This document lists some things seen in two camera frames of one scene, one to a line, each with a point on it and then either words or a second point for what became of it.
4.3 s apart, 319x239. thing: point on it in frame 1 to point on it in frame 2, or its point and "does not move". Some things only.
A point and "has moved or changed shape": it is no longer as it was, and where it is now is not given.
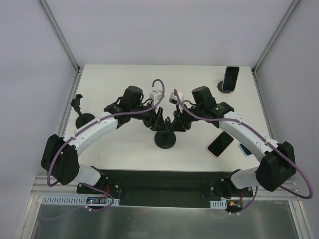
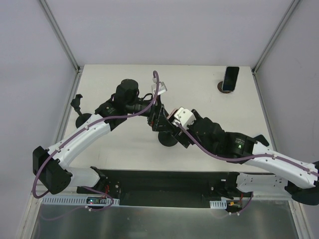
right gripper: (183, 119) to (183, 137)
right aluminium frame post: (285, 18) does not move
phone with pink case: (218, 146) has moved or changed shape
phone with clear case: (230, 78) does not move
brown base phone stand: (220, 87) does not move
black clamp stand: (82, 118) does not move
